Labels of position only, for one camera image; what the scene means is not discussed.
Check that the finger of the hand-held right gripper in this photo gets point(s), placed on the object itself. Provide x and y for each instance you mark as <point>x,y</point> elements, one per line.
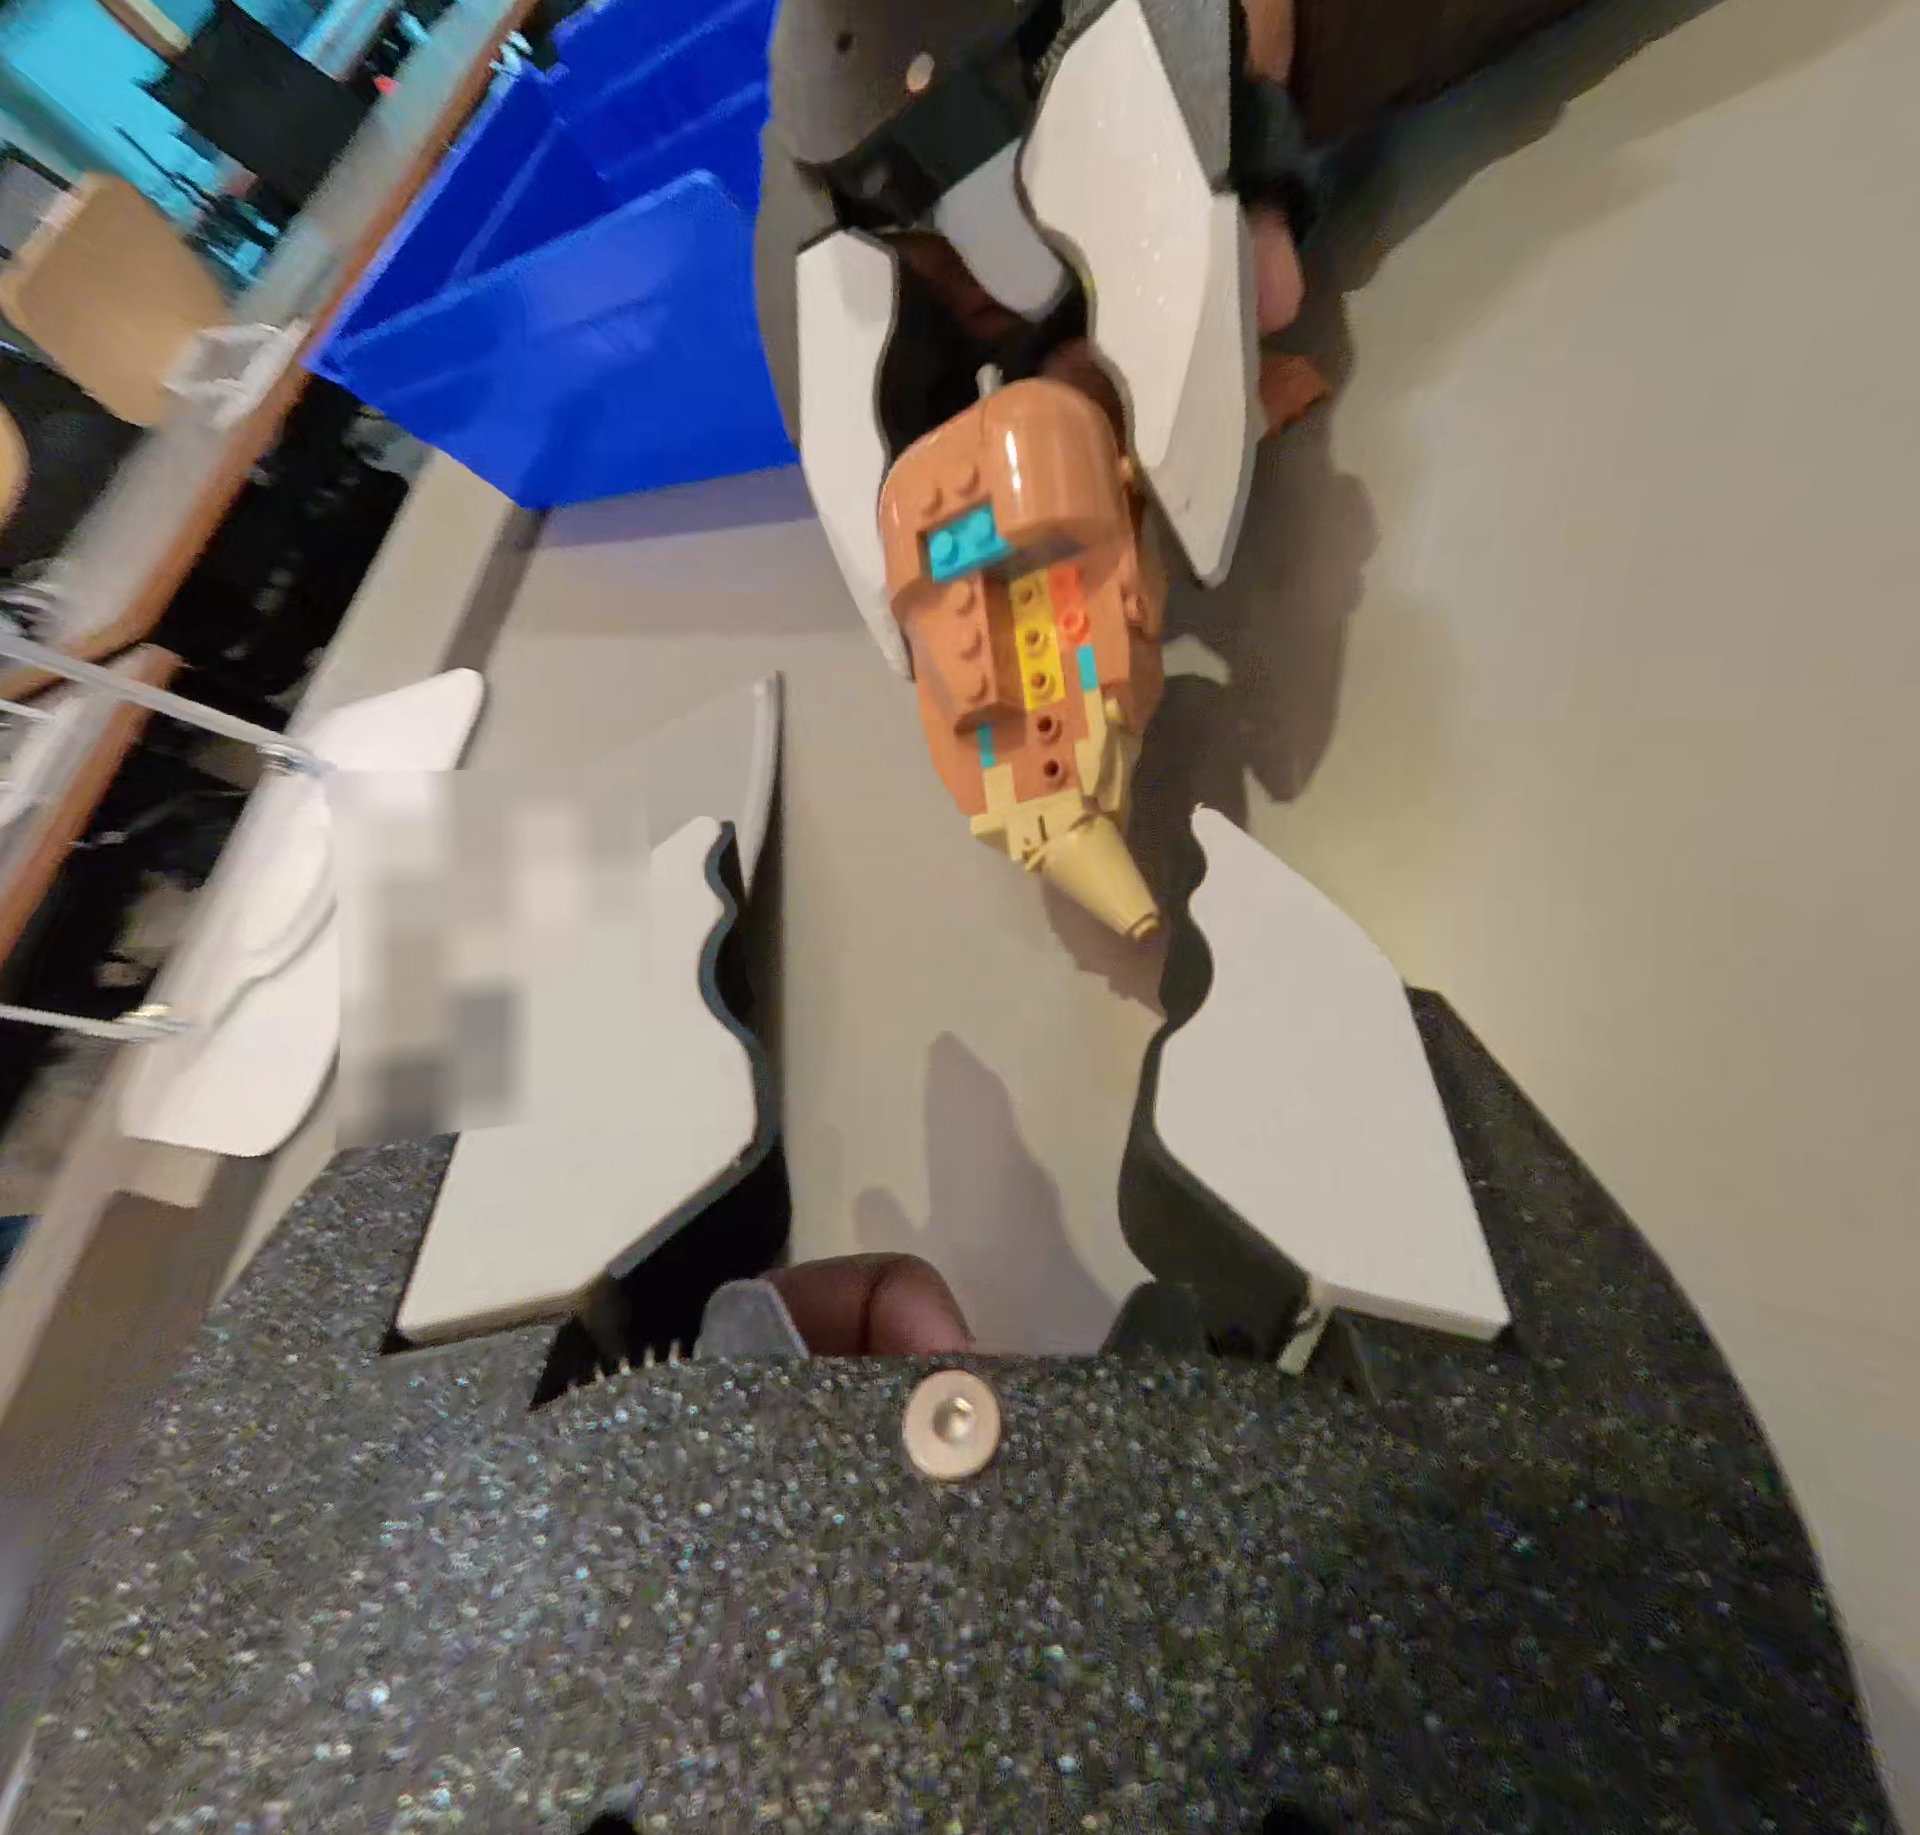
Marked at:
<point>1155,290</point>
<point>832,394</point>

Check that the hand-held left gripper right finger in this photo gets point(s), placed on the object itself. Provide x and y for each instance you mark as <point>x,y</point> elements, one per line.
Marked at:
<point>1321,1116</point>

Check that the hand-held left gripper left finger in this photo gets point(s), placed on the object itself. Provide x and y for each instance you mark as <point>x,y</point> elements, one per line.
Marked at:
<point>630,1206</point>

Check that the brown toy brick model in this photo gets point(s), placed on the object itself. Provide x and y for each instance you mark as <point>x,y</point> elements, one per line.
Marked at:
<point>1021,514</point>

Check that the grey desk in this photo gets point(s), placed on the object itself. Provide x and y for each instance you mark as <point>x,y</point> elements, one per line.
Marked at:
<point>1574,816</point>

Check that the background wooden-edged desk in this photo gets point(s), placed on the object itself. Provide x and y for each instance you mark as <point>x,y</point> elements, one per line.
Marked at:
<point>360,170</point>

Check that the person's left hand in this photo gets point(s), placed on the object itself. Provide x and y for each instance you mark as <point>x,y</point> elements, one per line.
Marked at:
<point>885,1309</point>

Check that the clear stand with white base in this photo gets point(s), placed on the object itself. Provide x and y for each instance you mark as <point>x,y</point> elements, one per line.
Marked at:
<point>404,718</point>

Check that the tan wooden chair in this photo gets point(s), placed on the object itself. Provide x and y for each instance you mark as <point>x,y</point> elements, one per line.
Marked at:
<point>105,290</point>

